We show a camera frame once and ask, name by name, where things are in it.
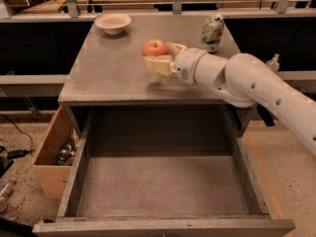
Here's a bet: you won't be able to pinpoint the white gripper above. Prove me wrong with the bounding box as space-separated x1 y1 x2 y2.
143 42 206 85

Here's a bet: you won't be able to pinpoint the red apple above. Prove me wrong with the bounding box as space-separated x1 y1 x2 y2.
142 39 169 56

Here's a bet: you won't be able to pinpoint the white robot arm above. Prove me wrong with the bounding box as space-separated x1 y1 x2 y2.
142 39 316 155

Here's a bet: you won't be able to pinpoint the open grey top drawer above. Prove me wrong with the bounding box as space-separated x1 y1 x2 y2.
34 106 294 237

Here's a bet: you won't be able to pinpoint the green white soda can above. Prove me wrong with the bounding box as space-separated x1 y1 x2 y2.
200 15 224 53

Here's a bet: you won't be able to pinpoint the grey wooden cabinet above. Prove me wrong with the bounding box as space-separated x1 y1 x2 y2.
57 14 266 137

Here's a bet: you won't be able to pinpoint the white paper bowl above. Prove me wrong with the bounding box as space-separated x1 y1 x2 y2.
95 14 131 36

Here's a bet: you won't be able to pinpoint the clear sanitizer pump bottle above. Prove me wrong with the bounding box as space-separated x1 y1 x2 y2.
266 53 279 72

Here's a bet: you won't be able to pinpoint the cans inside cardboard box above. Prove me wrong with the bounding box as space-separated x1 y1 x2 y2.
57 129 79 166

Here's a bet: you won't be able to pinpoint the cardboard box on floor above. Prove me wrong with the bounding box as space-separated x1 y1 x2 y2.
33 107 78 199

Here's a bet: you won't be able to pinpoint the plastic bottle on floor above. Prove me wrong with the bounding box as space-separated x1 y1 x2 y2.
0 179 17 201

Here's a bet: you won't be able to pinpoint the black power adapter with cable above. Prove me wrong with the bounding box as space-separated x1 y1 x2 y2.
0 115 34 159

